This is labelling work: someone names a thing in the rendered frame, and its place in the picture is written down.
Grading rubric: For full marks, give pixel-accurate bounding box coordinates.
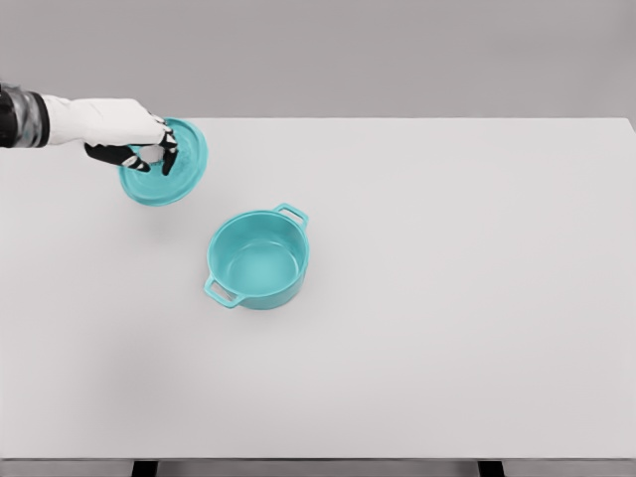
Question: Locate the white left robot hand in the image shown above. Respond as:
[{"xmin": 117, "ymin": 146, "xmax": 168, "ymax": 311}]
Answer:
[{"xmin": 81, "ymin": 97, "xmax": 179, "ymax": 177}]

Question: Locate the teal pot lid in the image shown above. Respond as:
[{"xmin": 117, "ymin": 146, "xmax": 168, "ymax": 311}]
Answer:
[{"xmin": 117, "ymin": 116, "xmax": 209, "ymax": 208}]

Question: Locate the teal pot with handles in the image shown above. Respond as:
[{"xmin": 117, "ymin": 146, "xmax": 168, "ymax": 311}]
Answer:
[{"xmin": 203, "ymin": 202, "xmax": 312, "ymax": 311}]

